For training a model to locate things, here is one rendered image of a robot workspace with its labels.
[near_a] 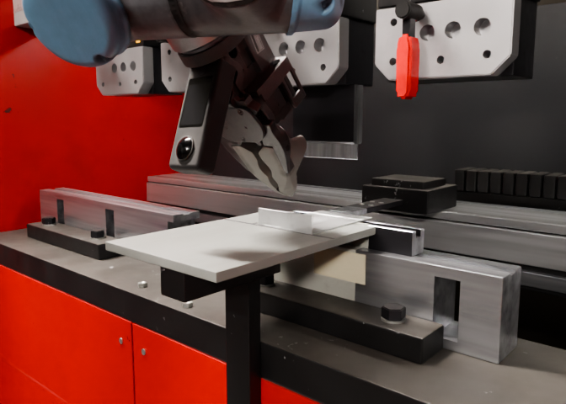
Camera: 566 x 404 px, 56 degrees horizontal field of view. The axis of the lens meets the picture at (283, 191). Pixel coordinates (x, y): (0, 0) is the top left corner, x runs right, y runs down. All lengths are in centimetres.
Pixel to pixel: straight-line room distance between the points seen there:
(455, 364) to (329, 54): 38
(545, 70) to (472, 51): 55
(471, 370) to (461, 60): 32
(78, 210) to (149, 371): 47
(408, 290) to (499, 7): 32
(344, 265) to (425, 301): 11
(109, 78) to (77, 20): 64
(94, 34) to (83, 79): 106
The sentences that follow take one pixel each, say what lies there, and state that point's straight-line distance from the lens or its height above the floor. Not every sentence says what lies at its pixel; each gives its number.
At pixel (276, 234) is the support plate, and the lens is 62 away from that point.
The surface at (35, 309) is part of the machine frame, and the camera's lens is 115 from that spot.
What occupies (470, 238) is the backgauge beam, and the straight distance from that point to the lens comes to 88.
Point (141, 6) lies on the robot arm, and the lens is 40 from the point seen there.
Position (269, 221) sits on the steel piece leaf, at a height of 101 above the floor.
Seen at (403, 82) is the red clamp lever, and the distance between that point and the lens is 57.
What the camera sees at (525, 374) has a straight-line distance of 62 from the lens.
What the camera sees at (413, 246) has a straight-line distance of 65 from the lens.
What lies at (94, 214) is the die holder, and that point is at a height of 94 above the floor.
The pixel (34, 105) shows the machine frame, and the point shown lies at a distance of 140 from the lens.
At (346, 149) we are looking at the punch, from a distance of 70.
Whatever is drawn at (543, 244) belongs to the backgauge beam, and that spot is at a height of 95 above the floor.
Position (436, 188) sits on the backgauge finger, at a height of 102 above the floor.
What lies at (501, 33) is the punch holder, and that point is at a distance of 57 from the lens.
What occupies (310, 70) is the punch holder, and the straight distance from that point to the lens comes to 68.
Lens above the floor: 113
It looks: 8 degrees down
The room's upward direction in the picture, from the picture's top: straight up
